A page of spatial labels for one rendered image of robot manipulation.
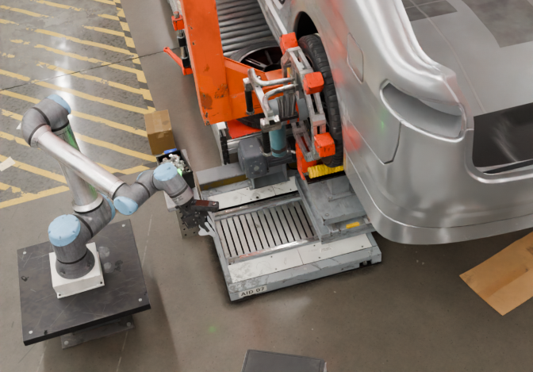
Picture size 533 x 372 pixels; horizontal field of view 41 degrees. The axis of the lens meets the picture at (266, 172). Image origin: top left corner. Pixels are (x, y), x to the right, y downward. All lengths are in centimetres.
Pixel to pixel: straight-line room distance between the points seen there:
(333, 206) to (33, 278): 159
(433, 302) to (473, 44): 130
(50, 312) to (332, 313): 138
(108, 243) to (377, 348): 146
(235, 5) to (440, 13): 219
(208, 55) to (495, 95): 144
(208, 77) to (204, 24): 31
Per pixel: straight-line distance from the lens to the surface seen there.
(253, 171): 403
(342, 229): 386
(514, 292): 390
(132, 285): 360
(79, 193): 346
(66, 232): 345
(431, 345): 365
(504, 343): 371
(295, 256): 387
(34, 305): 369
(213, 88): 389
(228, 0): 571
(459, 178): 264
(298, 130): 377
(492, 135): 332
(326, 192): 396
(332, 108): 325
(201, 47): 374
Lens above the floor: 302
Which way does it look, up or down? 43 degrees down
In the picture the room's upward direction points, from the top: 6 degrees counter-clockwise
